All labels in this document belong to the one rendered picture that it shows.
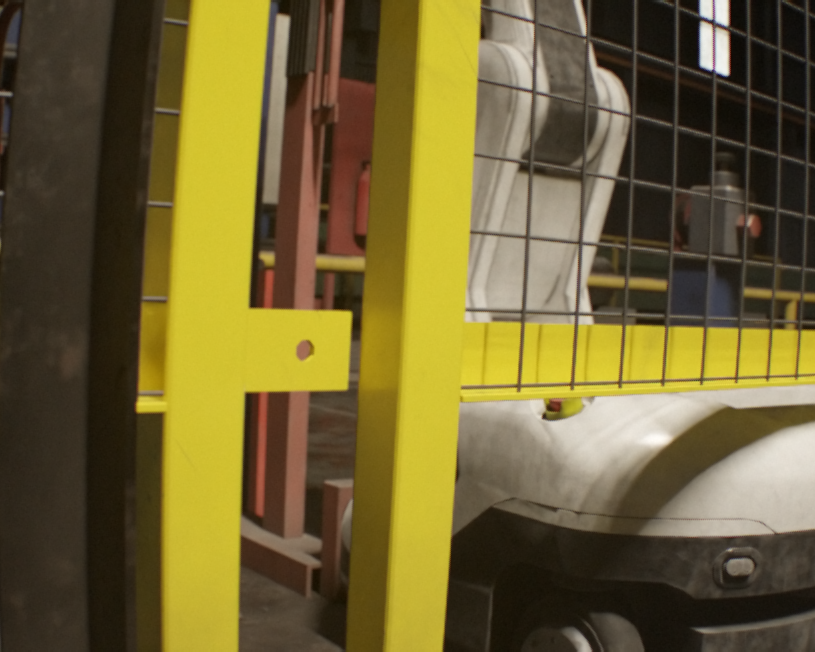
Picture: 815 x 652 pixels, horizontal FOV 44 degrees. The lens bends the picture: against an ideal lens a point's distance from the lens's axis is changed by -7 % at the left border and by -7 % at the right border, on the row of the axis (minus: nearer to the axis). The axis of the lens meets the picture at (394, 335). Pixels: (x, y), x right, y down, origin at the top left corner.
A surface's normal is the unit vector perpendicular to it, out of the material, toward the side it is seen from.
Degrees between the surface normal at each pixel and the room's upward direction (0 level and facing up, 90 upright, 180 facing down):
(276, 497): 90
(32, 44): 90
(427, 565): 90
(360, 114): 90
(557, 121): 107
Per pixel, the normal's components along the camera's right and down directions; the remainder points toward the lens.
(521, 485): -0.82, 0.00
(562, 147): 0.35, 0.78
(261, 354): 0.61, 0.07
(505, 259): 0.51, 0.39
